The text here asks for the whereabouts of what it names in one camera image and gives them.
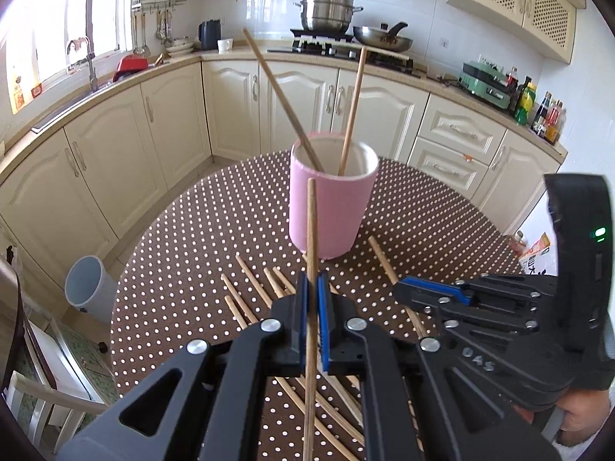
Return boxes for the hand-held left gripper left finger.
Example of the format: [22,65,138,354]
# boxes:
[58,271,311,461]

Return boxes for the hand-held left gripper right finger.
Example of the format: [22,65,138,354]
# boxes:
[316,269,563,461]

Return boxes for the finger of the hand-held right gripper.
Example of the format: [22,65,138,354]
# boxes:
[393,275,560,318]
[423,298,554,343]

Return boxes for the pile of chopsticks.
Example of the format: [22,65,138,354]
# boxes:
[220,235,429,461]

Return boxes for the wooden chopstick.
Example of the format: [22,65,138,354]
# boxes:
[241,28,326,172]
[337,45,368,177]
[303,179,319,461]

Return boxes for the pink cylindrical cup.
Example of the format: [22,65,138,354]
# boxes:
[288,131,379,260]

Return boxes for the person's right hand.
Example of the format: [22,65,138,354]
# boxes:
[557,386,613,448]

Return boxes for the orange packet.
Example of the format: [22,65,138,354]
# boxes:
[519,233,553,257]

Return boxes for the red label bottle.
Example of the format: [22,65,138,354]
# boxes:
[545,101,566,146]

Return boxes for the dark sauce bottle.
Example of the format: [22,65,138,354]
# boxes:
[533,91,553,136]

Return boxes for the yellow green bottle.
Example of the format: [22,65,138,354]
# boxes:
[514,81,538,126]

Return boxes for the beige kitchen countertop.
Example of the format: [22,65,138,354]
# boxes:
[0,41,568,188]

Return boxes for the green countertop appliance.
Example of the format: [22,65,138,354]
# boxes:
[456,60,517,109]

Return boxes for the black cap bottle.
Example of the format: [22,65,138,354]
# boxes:
[507,67,520,111]

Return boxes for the grey trash bin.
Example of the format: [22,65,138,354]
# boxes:
[65,255,118,322]

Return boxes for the green patterned floor mat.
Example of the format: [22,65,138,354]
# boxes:
[19,322,116,443]

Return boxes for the wooden chair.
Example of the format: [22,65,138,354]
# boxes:
[2,317,110,447]

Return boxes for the cream lower kitchen cabinets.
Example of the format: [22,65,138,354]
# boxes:
[0,55,568,294]

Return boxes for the black gas stove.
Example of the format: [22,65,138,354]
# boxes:
[266,29,416,75]

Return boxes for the cream lattice upper cabinet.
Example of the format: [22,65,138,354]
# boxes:
[447,0,589,63]

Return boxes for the steel steamer pot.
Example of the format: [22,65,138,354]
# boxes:
[293,0,364,34]

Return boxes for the black electric kettle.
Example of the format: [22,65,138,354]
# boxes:
[198,19,223,51]

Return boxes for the red kitchen appliance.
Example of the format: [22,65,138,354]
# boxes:
[113,54,157,82]

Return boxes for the steel kitchen sink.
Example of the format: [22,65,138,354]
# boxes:
[31,84,116,134]

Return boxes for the hanging metal ladles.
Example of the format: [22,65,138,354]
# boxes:
[155,10,174,48]

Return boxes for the hanging wooden spatula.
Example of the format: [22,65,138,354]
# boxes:
[133,13,151,57]

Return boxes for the metal kitchen faucet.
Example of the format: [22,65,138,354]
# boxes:
[67,36,99,92]

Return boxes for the bright kitchen window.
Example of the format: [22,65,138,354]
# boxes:
[0,0,135,101]

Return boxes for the steel wok black handle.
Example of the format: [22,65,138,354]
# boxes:
[353,22,414,53]

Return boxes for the wall utensil rail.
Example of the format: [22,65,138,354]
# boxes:
[132,0,188,13]

